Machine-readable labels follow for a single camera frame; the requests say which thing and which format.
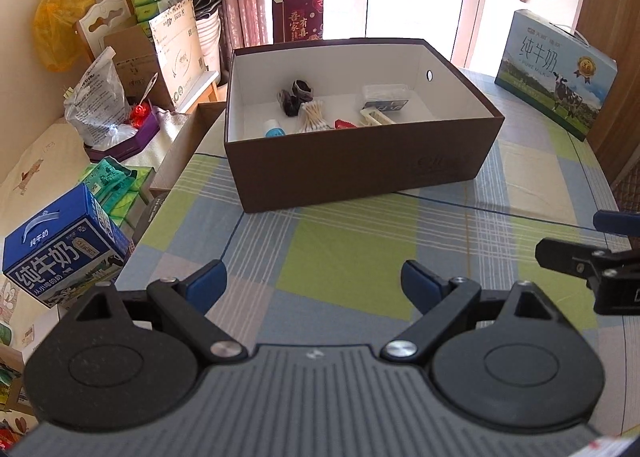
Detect blue white tube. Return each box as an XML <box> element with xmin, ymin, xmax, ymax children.
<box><xmin>264</xmin><ymin>119</ymin><xmax>286</xmax><ymax>137</ymax></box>

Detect cream hair claw clip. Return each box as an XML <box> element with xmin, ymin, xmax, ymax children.
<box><xmin>360</xmin><ymin>107</ymin><xmax>394</xmax><ymax>126</ymax></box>

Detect red candy packet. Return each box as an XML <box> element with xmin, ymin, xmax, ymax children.
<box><xmin>333</xmin><ymin>119</ymin><xmax>357</xmax><ymax>130</ymax></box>

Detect clear plastic case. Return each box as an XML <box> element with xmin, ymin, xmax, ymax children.
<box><xmin>362</xmin><ymin>84</ymin><xmax>411</xmax><ymax>112</ymax></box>

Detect cotton swab bundle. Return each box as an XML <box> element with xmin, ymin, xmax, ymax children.
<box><xmin>298</xmin><ymin>99</ymin><xmax>331</xmax><ymax>133</ymax></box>

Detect dark brown scrunchie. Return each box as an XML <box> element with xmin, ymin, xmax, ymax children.
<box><xmin>277</xmin><ymin>80</ymin><xmax>314</xmax><ymax>117</ymax></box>

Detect plaid tablecloth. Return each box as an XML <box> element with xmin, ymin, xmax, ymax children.
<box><xmin>117</xmin><ymin>74</ymin><xmax>639</xmax><ymax>434</ymax></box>

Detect blue milk carton box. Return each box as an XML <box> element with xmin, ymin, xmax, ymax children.
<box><xmin>2</xmin><ymin>184</ymin><xmax>134</xmax><ymax>307</ymax></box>

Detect green snack packets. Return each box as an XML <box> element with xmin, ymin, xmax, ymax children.
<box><xmin>79</xmin><ymin>157</ymin><xmax>155</xmax><ymax>234</ymax></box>

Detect brown cardboard box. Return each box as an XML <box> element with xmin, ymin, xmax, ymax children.
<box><xmin>224</xmin><ymin>38</ymin><xmax>504</xmax><ymax>213</ymax></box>

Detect purple tray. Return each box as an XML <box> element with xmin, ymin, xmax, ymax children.
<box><xmin>84</xmin><ymin>108</ymin><xmax>162</xmax><ymax>164</ymax></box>

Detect large milk gift box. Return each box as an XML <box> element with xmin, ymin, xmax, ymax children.
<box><xmin>495</xmin><ymin>9</ymin><xmax>617</xmax><ymax>140</ymax></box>

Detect clear plastic bag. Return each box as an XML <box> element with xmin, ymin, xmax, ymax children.
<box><xmin>64</xmin><ymin>46</ymin><xmax>136</xmax><ymax>151</ymax></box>

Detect brown cardboard carton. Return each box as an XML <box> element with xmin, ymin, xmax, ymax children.
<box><xmin>104</xmin><ymin>26</ymin><xmax>175</xmax><ymax>110</ymax></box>

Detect white striped bag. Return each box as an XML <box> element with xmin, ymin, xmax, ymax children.
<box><xmin>193</xmin><ymin>0</ymin><xmax>221</xmax><ymax>80</ymax></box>

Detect red gift bag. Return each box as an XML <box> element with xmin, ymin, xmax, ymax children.
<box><xmin>271</xmin><ymin>0</ymin><xmax>323</xmax><ymax>44</ymax></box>

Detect yellow plastic bag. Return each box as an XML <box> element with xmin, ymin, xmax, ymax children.
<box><xmin>32</xmin><ymin>0</ymin><xmax>96</xmax><ymax>72</ymax></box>

